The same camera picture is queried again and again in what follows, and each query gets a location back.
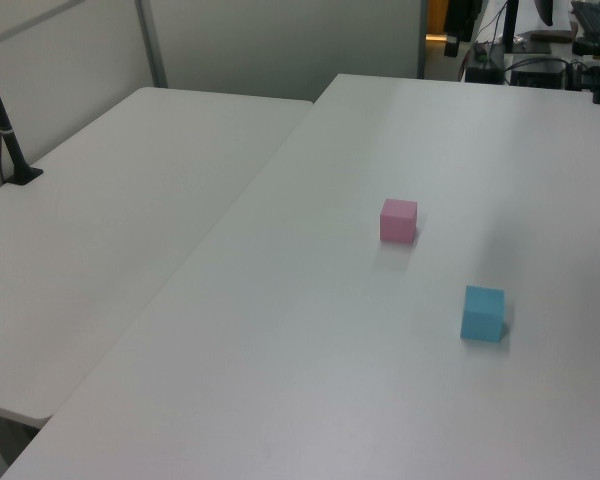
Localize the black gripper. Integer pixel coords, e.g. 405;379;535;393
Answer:
442;0;483;58

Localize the blue foam cube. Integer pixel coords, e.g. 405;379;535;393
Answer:
459;284;507;344

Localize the pink foam cube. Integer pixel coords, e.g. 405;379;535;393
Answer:
379;197;420;245

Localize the orange wooden door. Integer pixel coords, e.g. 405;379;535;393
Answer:
426;0;455;42

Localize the black box with green lights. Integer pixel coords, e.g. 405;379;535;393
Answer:
465;43;505;85

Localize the black monitor stand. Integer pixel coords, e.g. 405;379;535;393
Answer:
501;0;552;55

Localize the black flat electronics box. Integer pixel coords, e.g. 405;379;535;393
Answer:
508;58;570;91

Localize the black desk device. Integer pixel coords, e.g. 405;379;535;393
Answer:
572;35;600;59

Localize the black keyboard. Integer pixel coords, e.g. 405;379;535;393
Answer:
570;0;600;37

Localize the white adjacent table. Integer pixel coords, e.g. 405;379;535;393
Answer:
0;86;315;427

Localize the black pole stand with base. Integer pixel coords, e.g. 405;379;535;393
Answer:
0;39;45;187

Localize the grey wall edge post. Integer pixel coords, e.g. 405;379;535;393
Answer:
416;0;429;80

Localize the grey partition frame post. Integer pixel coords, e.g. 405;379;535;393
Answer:
133;0;169;89

